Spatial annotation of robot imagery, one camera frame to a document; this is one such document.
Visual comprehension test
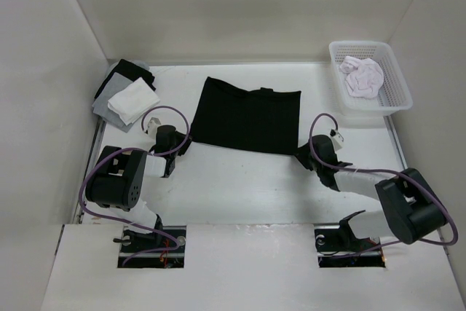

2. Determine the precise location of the black tank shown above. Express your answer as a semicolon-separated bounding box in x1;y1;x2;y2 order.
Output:
190;77;301;155
94;59;156;99

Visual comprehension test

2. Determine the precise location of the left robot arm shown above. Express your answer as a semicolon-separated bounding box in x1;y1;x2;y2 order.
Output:
84;125;192;252

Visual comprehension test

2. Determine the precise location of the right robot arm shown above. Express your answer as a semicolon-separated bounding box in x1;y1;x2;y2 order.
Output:
295;135;448;245

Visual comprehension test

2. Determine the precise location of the folded white tank top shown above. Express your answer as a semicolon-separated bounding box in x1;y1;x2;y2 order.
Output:
107;78;160;125

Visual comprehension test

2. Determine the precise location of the folded grey tank top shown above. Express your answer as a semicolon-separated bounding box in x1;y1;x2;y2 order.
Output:
91;60;151;135

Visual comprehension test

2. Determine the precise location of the crumpled pink tank top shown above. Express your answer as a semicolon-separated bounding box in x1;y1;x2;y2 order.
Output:
339;56;384;99

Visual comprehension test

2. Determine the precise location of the folded black tank top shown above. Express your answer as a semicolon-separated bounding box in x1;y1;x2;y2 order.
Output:
94;59;156;99

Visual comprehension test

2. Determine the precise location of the white plastic basket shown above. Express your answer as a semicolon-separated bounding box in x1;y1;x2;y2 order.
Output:
328;41;413;117

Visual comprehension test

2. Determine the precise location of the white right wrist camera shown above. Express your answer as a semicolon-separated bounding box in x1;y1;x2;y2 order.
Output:
329;129;344;151

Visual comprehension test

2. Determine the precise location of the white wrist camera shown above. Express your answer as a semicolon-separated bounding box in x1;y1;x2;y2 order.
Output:
329;129;344;151
145;117;162;140

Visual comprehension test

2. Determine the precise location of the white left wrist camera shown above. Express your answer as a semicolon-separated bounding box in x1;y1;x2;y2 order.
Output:
145;117;162;140

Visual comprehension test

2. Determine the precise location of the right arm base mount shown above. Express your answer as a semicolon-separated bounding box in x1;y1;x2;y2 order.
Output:
314;210;385;268

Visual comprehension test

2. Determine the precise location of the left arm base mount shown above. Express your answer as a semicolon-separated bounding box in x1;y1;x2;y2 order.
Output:
113;227;187;269

